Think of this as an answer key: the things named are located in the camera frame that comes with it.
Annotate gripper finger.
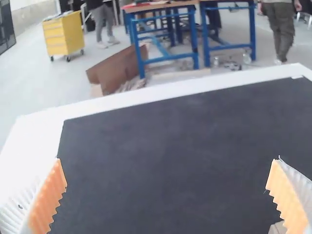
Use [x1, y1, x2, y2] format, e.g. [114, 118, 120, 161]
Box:
[265, 155, 312, 234]
[0, 157, 68, 234]

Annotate black mat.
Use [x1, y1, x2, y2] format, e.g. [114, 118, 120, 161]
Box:
[50, 75, 312, 234]

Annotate brown cardboard sheets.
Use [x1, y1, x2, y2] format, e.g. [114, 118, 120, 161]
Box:
[85, 43, 150, 96]

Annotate person's legs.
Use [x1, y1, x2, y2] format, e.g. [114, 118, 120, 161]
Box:
[86, 0, 121, 49]
[205, 0, 223, 36]
[257, 0, 303, 65]

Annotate yellow wheeled cart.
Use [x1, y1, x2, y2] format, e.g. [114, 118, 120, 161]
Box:
[42, 9, 86, 62]

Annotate blue metal frame table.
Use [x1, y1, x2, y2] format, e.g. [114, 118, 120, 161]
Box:
[199, 0, 257, 71]
[122, 0, 201, 80]

